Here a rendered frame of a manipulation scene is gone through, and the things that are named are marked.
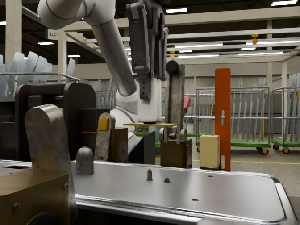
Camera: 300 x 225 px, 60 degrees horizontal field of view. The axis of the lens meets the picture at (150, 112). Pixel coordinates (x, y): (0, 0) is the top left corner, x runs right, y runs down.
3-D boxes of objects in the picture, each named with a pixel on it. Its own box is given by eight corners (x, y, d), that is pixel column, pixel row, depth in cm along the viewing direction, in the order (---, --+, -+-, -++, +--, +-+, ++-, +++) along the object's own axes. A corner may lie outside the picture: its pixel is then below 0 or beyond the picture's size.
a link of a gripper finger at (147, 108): (156, 78, 41) (155, 77, 41) (156, 122, 41) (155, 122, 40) (139, 79, 42) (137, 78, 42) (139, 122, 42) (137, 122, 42)
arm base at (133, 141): (123, 167, 139) (115, 160, 140) (148, 136, 134) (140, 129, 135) (110, 178, 122) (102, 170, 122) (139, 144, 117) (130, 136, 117)
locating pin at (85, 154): (72, 183, 46) (71, 146, 46) (82, 179, 49) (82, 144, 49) (87, 185, 45) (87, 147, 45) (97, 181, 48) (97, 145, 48)
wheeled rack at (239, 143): (195, 152, 708) (195, 88, 708) (197, 147, 806) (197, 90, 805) (270, 155, 664) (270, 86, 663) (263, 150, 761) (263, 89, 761)
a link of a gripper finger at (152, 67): (160, 9, 41) (157, 5, 40) (158, 78, 40) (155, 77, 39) (138, 13, 43) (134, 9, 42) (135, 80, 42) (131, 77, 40)
